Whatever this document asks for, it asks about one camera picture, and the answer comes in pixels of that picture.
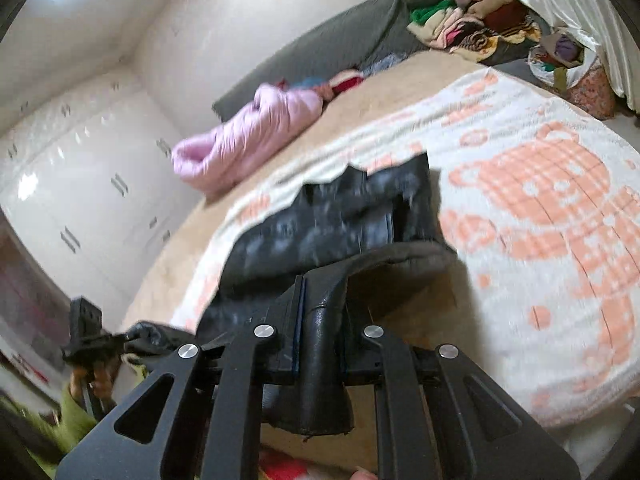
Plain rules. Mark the plastic bag of clothes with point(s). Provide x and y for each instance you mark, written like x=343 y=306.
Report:
x=565 y=50

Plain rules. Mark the person's left hand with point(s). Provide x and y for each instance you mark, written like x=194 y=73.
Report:
x=100 y=382

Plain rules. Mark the person's right hand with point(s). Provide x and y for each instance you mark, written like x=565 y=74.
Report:
x=362 y=475

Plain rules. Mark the bright red fabric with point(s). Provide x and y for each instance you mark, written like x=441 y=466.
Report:
x=285 y=465

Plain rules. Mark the black leather jacket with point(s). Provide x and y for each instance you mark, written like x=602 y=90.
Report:
x=325 y=230

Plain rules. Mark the blue knit cloth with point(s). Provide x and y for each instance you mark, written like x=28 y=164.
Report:
x=310 y=82

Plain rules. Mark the white orange bear-print blanket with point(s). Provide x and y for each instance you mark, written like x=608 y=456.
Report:
x=525 y=185

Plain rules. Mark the grey padded headboard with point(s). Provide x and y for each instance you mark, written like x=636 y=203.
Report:
x=325 y=45

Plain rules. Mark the pink quilted comforter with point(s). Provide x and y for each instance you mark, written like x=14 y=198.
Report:
x=240 y=135

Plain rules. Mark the red crumpled cloth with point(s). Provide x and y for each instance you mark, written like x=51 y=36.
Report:
x=347 y=82

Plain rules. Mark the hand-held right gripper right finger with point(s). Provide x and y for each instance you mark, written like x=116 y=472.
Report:
x=385 y=360

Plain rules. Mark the pile of folded clothes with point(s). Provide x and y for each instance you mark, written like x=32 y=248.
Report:
x=450 y=20

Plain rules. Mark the floral fabric bag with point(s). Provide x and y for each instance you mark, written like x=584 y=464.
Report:
x=595 y=92

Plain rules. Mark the dark red panel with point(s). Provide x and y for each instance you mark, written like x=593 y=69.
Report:
x=20 y=300

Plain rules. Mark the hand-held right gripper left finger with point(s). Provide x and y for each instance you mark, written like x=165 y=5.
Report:
x=287 y=330

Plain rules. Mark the beige plush bed cover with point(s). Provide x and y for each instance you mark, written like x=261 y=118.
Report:
x=350 y=105

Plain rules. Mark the white wardrobe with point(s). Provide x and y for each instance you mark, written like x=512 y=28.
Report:
x=90 y=185

